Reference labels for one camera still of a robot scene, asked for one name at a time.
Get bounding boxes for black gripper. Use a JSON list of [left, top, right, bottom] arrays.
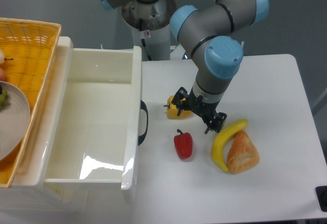
[[171, 87, 227, 134]]

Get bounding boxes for red bell pepper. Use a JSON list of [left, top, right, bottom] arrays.
[[174, 129, 193, 160]]

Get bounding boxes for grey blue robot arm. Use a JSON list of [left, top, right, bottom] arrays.
[[100, 0, 269, 132]]

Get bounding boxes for yellow bell pepper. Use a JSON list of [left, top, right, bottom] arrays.
[[164, 95, 193, 119]]

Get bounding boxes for yellow banana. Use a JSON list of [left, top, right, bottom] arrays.
[[211, 119, 249, 172]]

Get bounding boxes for brown bread pastry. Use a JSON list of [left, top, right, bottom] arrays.
[[226, 130, 260, 174]]

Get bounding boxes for white open drawer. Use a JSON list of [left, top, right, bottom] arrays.
[[38, 46, 143, 204]]

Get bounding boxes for black corner device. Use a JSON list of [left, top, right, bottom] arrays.
[[315, 186, 327, 212]]

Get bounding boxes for yellow woven basket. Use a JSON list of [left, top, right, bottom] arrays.
[[1, 17, 61, 188]]

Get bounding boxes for grey ribbed plate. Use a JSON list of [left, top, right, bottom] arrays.
[[1, 81, 30, 159]]

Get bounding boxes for white drawer cabinet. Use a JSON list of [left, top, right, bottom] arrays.
[[1, 36, 87, 212]]

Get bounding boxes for green grapes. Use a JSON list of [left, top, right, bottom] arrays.
[[0, 88, 11, 108]]

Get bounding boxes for pink peach fruit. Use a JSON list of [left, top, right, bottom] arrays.
[[0, 68, 7, 81]]

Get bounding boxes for pale pear with stem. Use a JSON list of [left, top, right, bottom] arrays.
[[0, 49, 13, 64]]

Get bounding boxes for black drawer handle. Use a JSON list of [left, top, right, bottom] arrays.
[[138, 100, 149, 146]]

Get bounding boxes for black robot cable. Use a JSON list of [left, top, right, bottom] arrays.
[[138, 18, 153, 61]]

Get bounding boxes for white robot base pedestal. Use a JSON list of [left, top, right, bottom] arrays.
[[122, 0, 177, 61]]

